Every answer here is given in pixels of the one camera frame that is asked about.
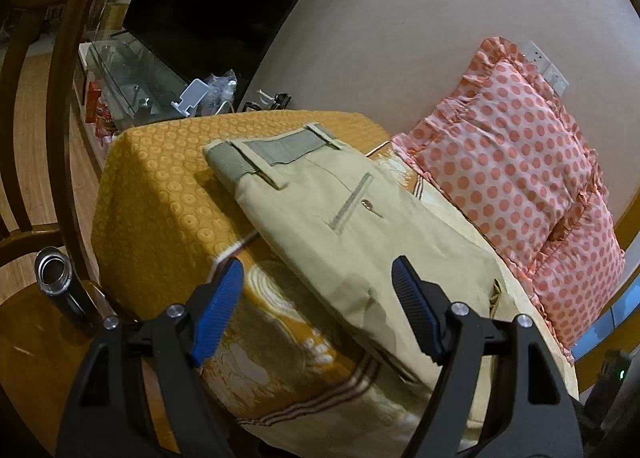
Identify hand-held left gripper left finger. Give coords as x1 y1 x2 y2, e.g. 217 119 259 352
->
55 258 245 458

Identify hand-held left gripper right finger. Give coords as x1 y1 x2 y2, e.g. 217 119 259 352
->
391 255 585 458

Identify beige pants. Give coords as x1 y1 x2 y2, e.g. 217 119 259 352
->
202 123 523 391

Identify yellow patterned bed sheet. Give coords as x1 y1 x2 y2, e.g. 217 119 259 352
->
91 110 580 456

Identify pink polka dot pillow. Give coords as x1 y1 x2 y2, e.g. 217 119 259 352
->
391 36 627 364

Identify white phone stand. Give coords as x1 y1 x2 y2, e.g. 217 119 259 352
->
171 79 208 117

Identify black clip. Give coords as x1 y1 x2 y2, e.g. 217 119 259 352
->
256 90 292 111

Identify clear plastic bag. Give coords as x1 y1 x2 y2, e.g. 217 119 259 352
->
202 69 238 113

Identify wooden chair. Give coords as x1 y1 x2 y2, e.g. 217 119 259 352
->
0 0 146 454

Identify red packets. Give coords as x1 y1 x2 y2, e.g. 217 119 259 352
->
82 80 118 146

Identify glass tv stand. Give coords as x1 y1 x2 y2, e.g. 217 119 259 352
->
79 35 236 131

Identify black television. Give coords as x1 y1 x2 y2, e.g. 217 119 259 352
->
123 0 346 106

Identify white wall socket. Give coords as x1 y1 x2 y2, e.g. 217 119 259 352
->
521 40 570 98

